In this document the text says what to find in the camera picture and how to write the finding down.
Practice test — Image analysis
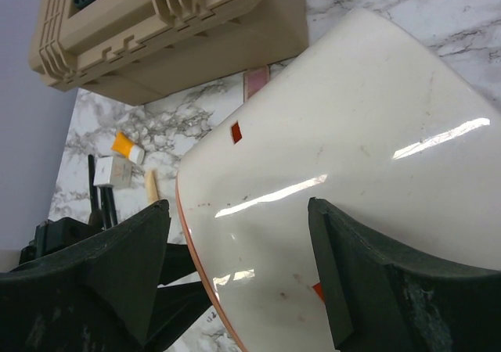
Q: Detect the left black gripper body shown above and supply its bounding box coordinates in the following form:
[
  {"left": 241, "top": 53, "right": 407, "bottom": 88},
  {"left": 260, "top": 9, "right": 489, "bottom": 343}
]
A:
[{"left": 19, "top": 217, "right": 103, "bottom": 265}]

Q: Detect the orange white cream tube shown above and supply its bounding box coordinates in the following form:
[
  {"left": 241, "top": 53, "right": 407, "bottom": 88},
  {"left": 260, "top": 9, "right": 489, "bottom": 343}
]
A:
[{"left": 111, "top": 131, "right": 146, "bottom": 165}]

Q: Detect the white round makeup organizer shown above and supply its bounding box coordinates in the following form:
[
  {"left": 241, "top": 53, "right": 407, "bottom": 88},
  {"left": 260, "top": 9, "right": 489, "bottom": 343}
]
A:
[{"left": 176, "top": 9, "right": 500, "bottom": 351}]

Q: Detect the black thin makeup brush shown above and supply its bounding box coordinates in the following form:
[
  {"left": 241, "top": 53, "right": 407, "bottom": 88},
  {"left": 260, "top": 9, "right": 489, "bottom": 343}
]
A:
[{"left": 88, "top": 155, "right": 102, "bottom": 228}]

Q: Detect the beige concealer tube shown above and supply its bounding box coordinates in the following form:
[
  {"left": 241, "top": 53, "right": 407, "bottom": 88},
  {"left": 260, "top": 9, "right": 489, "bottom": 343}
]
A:
[{"left": 145, "top": 170, "right": 160, "bottom": 204}]

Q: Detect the pink blush palette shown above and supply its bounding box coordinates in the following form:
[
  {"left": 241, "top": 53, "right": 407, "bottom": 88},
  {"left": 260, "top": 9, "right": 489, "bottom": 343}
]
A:
[{"left": 243, "top": 65, "right": 270, "bottom": 102}]

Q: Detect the small white box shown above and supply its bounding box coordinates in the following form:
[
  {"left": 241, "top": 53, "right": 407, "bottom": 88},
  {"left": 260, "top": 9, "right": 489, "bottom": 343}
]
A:
[{"left": 93, "top": 156, "right": 138, "bottom": 189}]

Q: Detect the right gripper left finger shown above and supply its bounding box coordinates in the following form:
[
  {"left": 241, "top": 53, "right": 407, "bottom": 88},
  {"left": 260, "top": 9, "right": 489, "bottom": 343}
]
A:
[{"left": 1, "top": 199, "right": 171, "bottom": 351}]

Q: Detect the tan plastic toolbox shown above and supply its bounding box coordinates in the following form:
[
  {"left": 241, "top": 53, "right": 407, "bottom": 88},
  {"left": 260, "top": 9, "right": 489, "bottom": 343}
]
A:
[{"left": 28, "top": 0, "right": 308, "bottom": 106}]

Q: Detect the black round makeup brush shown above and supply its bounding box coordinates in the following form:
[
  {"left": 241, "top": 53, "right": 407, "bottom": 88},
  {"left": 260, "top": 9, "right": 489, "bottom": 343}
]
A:
[{"left": 99, "top": 187, "right": 118, "bottom": 230}]

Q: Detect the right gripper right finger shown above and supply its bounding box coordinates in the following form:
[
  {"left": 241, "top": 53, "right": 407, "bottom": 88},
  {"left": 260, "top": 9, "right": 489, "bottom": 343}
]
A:
[{"left": 308, "top": 198, "right": 500, "bottom": 351}]

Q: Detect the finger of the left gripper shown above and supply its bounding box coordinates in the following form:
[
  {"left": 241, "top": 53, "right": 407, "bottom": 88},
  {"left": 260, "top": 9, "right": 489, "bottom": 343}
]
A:
[{"left": 144, "top": 243, "right": 211, "bottom": 351}]

